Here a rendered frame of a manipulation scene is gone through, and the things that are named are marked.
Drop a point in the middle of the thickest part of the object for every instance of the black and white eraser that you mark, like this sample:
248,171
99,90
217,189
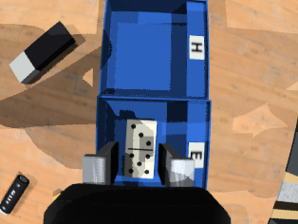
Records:
41,53

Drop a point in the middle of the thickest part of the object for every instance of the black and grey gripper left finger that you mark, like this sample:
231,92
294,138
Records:
95,166

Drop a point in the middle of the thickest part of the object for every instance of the white domino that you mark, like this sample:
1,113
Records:
140,148

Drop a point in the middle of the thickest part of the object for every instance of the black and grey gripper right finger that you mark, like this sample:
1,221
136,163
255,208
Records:
173,169

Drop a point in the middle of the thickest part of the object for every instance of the blue rack of bins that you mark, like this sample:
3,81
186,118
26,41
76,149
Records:
143,69

